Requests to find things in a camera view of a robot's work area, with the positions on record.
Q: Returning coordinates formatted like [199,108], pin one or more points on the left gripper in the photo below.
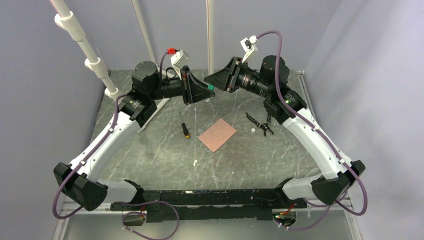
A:
[193,90]

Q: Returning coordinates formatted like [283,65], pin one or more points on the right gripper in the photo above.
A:
[230,72]

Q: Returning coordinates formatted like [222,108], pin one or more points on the green glue stick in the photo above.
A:
[211,87]

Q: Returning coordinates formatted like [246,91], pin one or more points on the pink envelope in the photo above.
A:
[216,135]

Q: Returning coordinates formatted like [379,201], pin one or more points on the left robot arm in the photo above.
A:
[79,179]

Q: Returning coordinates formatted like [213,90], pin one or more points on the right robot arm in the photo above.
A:
[290,110]

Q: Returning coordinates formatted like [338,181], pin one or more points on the black yellow screwdriver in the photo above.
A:
[184,127]

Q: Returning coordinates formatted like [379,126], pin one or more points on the black pliers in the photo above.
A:
[266,126]

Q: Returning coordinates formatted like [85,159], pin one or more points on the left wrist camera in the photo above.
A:
[179,59]

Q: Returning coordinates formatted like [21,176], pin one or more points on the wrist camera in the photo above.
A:
[249,46]
[179,59]

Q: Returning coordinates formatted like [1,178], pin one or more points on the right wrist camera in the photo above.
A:
[249,46]

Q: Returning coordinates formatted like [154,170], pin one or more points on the aluminium side rail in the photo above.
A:
[300,74]

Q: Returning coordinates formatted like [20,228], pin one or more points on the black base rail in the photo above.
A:
[166,205]

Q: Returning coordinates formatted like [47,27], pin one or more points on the white PVC pipe frame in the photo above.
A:
[66,20]

